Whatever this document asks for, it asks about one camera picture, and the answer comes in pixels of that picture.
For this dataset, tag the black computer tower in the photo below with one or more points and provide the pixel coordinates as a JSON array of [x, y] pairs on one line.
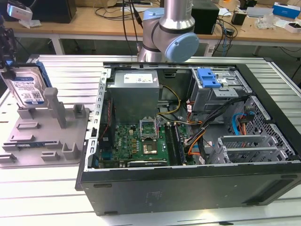
[[54, 10]]

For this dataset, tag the clear plastic bag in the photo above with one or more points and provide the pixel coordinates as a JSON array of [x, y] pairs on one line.
[[265, 22]]

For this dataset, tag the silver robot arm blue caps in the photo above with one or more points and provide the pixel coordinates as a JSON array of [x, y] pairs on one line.
[[176, 18]]

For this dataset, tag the small white tag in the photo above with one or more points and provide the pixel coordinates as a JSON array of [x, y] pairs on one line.
[[211, 50]]

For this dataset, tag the grey metal drive cage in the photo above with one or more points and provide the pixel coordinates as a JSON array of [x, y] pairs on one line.
[[207, 99]]

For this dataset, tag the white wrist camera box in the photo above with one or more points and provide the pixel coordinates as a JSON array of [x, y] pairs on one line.
[[20, 13]]

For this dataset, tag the flat grey box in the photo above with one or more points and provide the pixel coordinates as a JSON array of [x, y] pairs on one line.
[[258, 11]]

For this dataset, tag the grey plastic parts rack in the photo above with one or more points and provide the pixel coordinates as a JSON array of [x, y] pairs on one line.
[[47, 131]]

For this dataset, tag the small black adapter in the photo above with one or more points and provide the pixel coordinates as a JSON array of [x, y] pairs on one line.
[[229, 31]]

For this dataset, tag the small open white box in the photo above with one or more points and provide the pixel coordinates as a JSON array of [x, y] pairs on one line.
[[291, 28]]

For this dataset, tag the black speaker box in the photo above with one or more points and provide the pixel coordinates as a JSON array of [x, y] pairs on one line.
[[207, 18]]

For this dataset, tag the white crumpled plastic bag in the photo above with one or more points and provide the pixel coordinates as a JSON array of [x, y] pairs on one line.
[[31, 24]]

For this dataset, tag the wooden desk white frame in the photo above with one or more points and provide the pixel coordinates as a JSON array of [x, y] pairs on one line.
[[82, 26]]

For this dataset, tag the black open PC case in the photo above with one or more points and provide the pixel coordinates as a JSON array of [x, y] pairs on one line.
[[188, 188]]

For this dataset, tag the grey metal disk bay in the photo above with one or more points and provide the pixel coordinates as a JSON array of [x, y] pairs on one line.
[[247, 141]]

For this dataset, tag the grey power supply unit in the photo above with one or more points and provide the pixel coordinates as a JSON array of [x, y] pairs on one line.
[[134, 99]]

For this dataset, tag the green motherboard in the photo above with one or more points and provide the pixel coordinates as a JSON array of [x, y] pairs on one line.
[[127, 141]]

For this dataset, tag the white paper sheet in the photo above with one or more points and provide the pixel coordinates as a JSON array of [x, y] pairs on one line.
[[224, 12]]

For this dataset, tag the black cube container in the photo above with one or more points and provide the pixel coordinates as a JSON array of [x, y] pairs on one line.
[[238, 18]]

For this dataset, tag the black RAM stick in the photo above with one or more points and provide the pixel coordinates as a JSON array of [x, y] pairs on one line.
[[179, 143]]

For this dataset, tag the black desk device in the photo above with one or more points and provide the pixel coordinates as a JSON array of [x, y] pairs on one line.
[[248, 3]]

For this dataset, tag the blue and white box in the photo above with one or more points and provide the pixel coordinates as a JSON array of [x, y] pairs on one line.
[[287, 10]]

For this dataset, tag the black graphics card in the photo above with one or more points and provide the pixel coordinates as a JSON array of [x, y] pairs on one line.
[[148, 164]]

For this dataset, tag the blue plastic drive latch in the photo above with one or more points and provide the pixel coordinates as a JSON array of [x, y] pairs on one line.
[[207, 78]]

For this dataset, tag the hard disk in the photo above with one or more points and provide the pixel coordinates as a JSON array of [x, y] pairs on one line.
[[26, 87]]

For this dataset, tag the CPU socket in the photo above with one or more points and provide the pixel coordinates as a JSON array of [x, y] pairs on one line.
[[149, 148]]

